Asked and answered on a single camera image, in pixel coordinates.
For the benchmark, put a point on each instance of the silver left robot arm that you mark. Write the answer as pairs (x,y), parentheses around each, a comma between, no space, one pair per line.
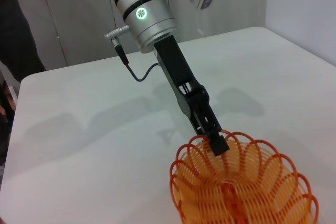
(147,24)

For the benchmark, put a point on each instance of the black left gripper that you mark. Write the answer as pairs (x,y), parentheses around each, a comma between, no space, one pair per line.
(173,61)

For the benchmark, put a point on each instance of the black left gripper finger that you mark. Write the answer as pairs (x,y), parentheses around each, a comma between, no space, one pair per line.
(220,146)

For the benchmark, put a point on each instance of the person in dark clothing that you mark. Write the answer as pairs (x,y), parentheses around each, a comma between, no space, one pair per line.
(18,37)

